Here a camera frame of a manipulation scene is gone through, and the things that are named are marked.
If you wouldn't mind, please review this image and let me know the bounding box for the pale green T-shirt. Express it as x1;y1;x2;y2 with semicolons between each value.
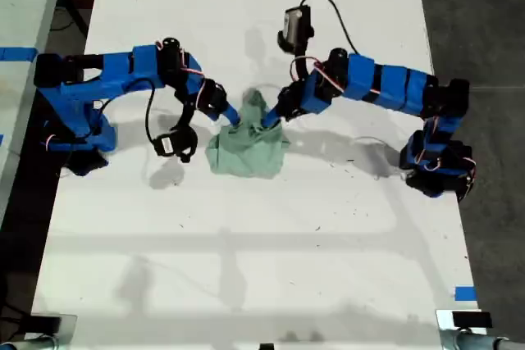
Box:
204;88;291;180

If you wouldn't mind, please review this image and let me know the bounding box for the long blue tape strip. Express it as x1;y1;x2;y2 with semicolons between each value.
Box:
0;47;39;62

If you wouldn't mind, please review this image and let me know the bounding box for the white side table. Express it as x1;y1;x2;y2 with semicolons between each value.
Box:
0;0;69;220

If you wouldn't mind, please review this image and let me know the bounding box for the short blue tape piece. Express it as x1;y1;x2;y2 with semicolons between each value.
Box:
454;285;478;302

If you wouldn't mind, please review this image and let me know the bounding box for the shiny metal plate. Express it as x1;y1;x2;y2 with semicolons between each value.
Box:
436;308;490;338
24;314;78;343

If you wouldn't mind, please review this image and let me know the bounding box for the small black box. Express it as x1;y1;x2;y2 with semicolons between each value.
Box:
29;315;62;334
452;311;492;330

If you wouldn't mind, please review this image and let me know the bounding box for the grey metal pipe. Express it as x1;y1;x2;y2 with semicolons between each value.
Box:
0;334;63;350
441;330;525;350

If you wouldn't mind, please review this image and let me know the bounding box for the black camera stalk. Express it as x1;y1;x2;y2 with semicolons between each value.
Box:
174;86;197;133
292;44;309;81

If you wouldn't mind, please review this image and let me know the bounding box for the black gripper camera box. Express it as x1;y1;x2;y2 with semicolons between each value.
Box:
276;5;316;55
153;125;199;163

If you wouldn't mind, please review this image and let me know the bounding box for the black floor cable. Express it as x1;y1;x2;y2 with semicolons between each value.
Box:
51;1;90;39

